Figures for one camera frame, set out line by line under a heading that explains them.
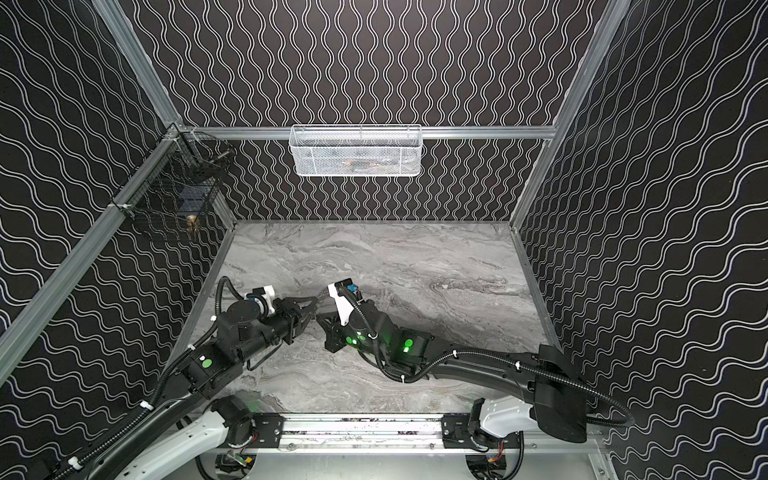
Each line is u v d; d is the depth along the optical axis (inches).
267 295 26.9
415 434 29.5
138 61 30.1
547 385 16.1
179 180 38.4
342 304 23.7
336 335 23.8
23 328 20.1
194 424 23.7
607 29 28.1
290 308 24.7
